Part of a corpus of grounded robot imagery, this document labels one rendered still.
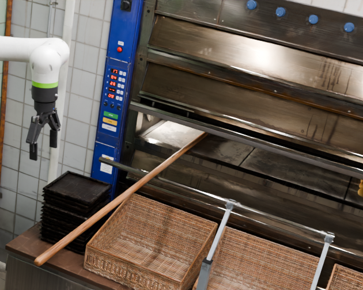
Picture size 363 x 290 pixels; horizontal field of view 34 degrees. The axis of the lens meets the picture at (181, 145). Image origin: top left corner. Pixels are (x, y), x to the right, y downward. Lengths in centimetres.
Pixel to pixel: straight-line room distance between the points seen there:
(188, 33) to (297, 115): 70
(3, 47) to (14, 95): 146
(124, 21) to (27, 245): 132
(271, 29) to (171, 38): 53
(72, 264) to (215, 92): 119
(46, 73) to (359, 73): 152
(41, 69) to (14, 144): 175
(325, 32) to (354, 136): 52
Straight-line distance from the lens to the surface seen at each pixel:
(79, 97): 346
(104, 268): 316
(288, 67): 298
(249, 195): 323
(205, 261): 276
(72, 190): 329
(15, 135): 379
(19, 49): 226
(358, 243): 320
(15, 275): 344
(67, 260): 328
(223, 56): 304
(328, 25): 293
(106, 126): 338
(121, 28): 322
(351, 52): 294
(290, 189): 315
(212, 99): 311
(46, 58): 210
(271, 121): 304
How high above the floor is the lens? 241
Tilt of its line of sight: 22 degrees down
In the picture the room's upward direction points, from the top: 11 degrees clockwise
